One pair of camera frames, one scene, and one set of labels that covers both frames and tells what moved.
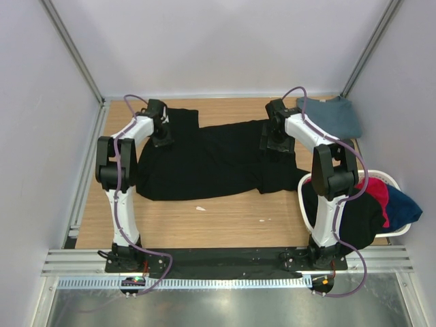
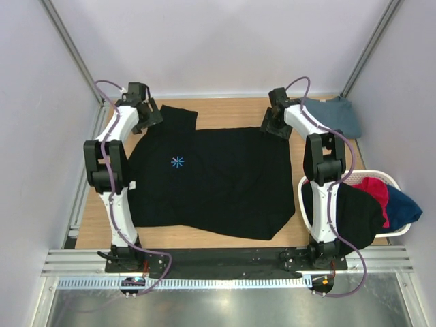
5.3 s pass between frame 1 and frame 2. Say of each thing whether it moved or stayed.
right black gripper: moved
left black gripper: moved
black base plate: stayed
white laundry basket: stayed
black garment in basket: stayed
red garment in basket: stayed
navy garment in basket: stayed
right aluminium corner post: stayed
